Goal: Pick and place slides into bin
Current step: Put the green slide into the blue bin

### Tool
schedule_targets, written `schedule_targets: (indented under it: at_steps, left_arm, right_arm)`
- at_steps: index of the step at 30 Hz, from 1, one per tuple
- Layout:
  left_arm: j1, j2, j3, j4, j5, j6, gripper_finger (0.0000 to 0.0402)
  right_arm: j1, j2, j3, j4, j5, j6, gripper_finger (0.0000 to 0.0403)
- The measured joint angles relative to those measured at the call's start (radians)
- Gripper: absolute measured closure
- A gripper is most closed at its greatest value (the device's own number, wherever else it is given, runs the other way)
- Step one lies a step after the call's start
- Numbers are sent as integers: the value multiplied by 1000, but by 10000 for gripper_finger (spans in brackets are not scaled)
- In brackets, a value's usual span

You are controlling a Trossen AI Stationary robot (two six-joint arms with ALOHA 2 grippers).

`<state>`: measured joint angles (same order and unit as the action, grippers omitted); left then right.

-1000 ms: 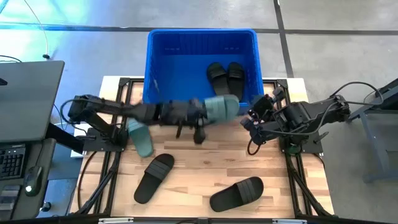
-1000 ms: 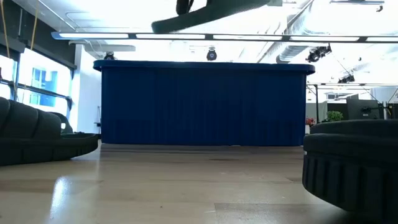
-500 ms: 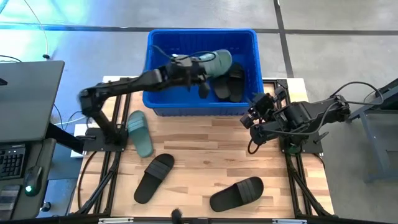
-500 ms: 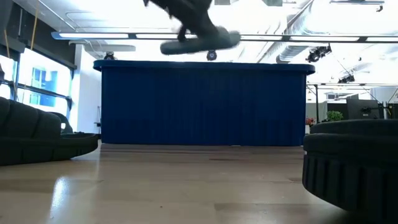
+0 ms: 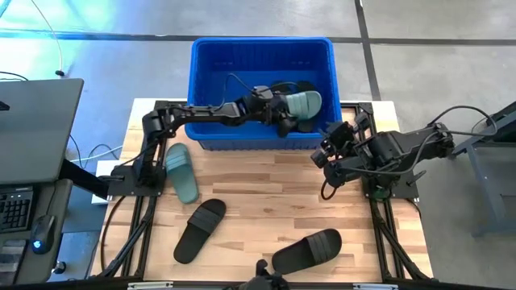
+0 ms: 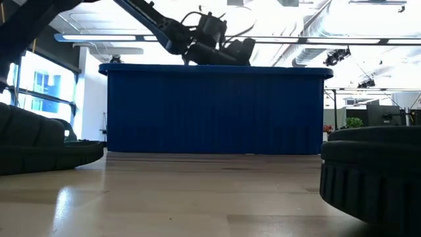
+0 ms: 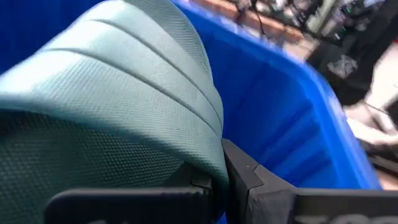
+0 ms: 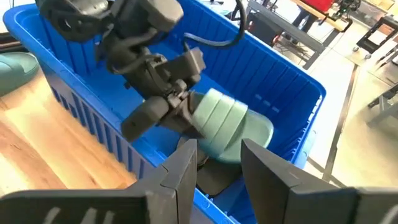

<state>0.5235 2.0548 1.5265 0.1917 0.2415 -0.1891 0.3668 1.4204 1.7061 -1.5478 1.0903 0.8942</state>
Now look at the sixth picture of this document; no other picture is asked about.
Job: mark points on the ceiling spotlight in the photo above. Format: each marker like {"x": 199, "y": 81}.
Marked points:
{"x": 336, "y": 56}

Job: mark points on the green potted plant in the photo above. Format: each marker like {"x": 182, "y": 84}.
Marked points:
{"x": 354, "y": 122}

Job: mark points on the window with dark frame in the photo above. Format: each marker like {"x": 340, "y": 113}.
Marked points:
{"x": 42, "y": 85}

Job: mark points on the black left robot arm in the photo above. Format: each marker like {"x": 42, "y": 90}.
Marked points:
{"x": 144, "y": 16}

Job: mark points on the blue corrugated bin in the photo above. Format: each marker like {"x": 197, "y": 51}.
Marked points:
{"x": 213, "y": 108}

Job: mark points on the red flowers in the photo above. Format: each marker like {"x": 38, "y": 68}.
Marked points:
{"x": 328, "y": 128}

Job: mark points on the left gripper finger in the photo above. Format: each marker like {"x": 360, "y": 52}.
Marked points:
{"x": 245, "y": 52}

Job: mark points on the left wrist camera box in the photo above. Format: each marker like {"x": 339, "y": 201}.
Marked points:
{"x": 212, "y": 28}

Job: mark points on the long ceiling light bar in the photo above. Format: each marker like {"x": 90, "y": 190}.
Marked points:
{"x": 98, "y": 37}

